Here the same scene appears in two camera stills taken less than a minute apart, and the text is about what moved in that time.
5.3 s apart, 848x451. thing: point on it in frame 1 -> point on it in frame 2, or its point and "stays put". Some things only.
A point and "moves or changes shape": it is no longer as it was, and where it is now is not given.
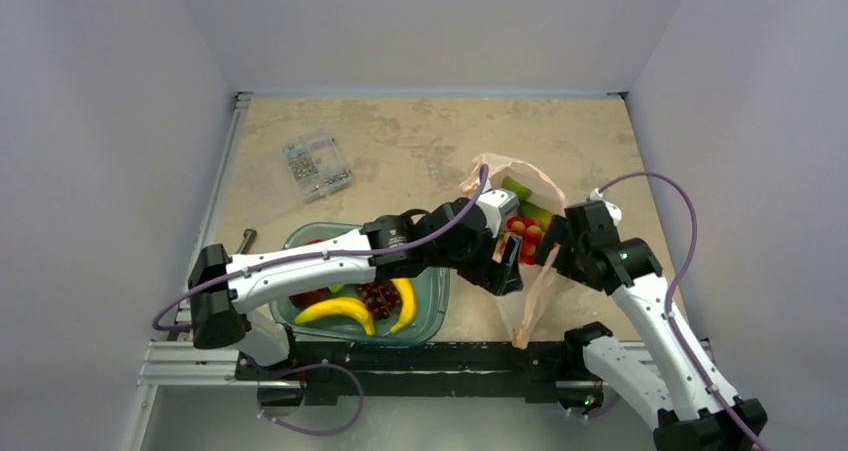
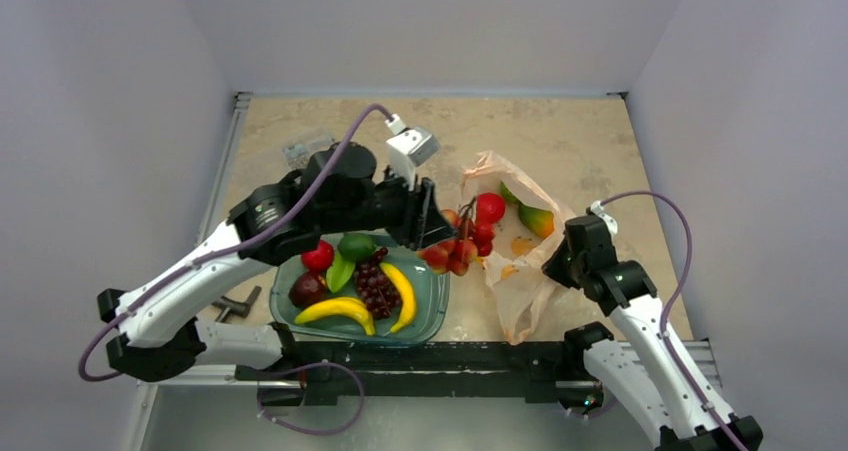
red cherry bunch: [529, 232] moves or changes shape
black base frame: [311, 372] stays put
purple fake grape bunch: [382, 298] stays put
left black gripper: [504, 279] -> [433, 228]
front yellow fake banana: [342, 306] stays put
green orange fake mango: [529, 211] stays put
